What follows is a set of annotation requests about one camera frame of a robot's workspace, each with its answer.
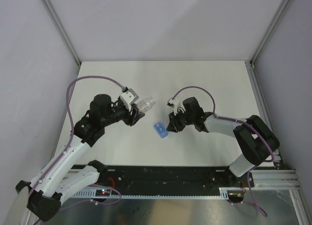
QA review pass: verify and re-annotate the grey cable duct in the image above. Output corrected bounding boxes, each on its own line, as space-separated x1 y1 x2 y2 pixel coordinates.
70 188 242 199

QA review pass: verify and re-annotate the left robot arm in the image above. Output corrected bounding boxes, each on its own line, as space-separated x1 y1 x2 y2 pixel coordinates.
16 90 155 222

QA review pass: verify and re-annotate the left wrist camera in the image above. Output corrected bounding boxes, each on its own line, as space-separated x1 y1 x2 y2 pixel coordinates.
119 87 139 110

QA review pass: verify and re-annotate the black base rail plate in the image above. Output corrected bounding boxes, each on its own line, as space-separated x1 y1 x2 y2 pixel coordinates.
97 166 254 197

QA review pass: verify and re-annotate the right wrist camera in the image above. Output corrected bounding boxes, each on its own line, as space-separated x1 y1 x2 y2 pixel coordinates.
167 97 181 115

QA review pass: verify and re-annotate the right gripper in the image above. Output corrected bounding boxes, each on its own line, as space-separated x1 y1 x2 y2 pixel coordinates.
167 109 195 133

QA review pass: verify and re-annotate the left aluminium frame post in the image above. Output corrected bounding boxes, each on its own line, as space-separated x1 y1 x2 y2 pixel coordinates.
40 0 81 67

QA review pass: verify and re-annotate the right aluminium frame post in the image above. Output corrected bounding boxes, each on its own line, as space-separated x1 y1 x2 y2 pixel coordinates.
251 0 297 65

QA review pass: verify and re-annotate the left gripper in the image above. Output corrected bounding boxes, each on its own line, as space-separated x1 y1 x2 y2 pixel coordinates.
101 100 144 127

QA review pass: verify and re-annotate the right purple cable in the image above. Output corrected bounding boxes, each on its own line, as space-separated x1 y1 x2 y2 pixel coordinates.
170 86 273 218

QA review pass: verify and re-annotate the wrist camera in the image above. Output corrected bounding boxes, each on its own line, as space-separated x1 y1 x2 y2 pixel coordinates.
119 87 139 110
167 97 181 115

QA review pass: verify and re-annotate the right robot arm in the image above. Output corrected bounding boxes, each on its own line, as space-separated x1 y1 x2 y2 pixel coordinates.
166 97 280 187

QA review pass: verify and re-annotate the blue pill organizer box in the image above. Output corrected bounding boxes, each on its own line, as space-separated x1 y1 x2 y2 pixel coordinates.
153 122 169 139

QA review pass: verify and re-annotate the clear pill bottle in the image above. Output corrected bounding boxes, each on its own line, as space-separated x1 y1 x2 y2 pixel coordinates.
136 96 156 113

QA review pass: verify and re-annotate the aluminium frame post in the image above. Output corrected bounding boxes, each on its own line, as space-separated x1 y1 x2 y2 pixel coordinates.
40 0 81 67
251 0 297 65

